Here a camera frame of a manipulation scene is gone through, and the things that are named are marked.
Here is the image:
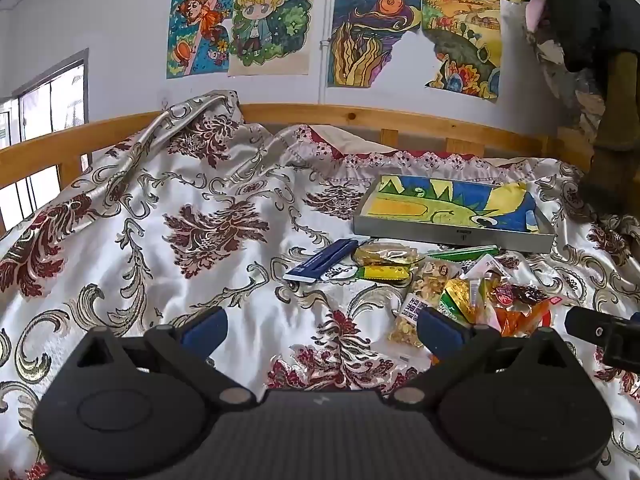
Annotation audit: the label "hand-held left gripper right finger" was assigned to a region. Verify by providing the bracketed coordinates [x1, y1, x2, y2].
[389, 306, 571, 407]

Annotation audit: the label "patterned hanging cloth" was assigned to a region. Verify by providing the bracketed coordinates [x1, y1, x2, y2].
[522, 0, 608, 145]

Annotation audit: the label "white label nut packet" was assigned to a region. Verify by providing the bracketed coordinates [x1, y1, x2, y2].
[387, 292, 432, 349]

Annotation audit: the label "white wall pipe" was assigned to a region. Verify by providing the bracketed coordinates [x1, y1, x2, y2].
[317, 0, 334, 104]

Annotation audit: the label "yellow green snack packet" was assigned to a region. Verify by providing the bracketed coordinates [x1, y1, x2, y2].
[356, 265, 416, 283]

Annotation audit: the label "floral printed blanket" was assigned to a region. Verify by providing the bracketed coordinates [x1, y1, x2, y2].
[0, 89, 640, 480]

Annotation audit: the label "green white snack packet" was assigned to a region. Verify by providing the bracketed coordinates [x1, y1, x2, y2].
[436, 292, 472, 325]

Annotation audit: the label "beige pillow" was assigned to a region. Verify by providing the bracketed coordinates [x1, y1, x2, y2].
[311, 125, 401, 154]

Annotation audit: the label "gold foil snack packet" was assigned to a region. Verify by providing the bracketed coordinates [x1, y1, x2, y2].
[442, 277, 482, 322]

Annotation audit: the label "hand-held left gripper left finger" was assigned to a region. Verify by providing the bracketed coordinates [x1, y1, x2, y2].
[70, 306, 256, 407]

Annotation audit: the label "blond figure wall poster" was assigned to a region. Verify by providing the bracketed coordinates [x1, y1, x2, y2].
[227, 0, 314, 77]

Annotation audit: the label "wooden bed rail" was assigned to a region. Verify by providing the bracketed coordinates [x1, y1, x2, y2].
[0, 102, 597, 233]

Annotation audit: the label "window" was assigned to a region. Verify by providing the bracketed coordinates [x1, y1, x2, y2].
[0, 48, 91, 231]

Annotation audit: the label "landscape wall poster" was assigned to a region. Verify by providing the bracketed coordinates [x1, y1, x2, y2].
[421, 0, 502, 104]

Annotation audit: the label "grey tray with dragon drawing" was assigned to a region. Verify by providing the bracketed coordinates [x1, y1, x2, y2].
[352, 174, 557, 254]

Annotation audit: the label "clear nut packet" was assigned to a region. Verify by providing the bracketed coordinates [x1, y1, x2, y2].
[414, 257, 461, 311]

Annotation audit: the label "wooden bed post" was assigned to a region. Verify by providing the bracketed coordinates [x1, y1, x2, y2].
[580, 50, 640, 213]

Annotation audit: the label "dark hanging clothes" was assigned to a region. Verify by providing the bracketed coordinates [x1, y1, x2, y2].
[527, 0, 640, 73]

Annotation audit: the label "clear biscuit packet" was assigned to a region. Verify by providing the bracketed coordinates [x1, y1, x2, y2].
[352, 241, 419, 267]

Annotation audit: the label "swirl and plants wall poster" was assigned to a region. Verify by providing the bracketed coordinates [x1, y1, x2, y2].
[327, 0, 424, 89]

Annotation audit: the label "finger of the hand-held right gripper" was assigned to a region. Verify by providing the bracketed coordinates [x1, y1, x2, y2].
[565, 306, 609, 344]

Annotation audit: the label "dark red snack packet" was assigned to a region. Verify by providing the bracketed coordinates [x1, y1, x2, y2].
[492, 282, 549, 307]

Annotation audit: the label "green sausage stick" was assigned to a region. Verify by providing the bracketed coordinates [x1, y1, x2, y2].
[425, 245, 501, 262]

